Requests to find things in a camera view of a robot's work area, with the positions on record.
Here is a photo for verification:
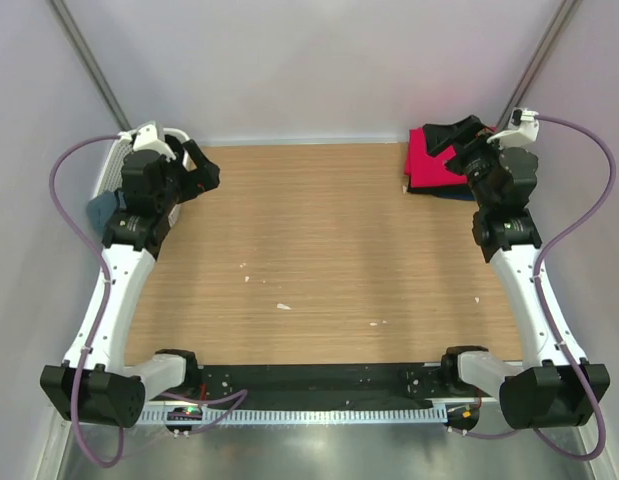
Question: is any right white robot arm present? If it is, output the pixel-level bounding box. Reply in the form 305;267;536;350
423;111;610;430

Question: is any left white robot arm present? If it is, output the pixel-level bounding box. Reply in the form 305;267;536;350
40;135;220;428

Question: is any white slotted cable duct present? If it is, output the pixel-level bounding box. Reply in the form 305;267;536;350
137;404;447;426

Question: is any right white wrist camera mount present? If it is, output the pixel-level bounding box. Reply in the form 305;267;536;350
487;108;539;149

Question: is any folded navy t shirt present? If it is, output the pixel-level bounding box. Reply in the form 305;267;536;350
434;193;475;202

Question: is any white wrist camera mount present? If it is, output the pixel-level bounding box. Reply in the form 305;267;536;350
118;121;176;161
487;108;539;149

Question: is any blue-grey t shirt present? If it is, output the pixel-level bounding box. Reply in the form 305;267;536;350
86;189;126;237

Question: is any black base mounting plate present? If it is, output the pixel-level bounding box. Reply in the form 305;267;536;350
183;362;490;412

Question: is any folded black t shirt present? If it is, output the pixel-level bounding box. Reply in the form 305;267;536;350
407;184;473;196

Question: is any white perforated plastic basket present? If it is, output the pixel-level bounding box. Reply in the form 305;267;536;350
92;127;193;227

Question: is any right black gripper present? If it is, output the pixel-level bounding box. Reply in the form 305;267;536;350
423;115;515;210

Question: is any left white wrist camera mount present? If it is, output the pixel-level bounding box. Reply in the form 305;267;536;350
118;121;176;161

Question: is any folded red t shirt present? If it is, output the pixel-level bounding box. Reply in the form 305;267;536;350
404;127;466;189

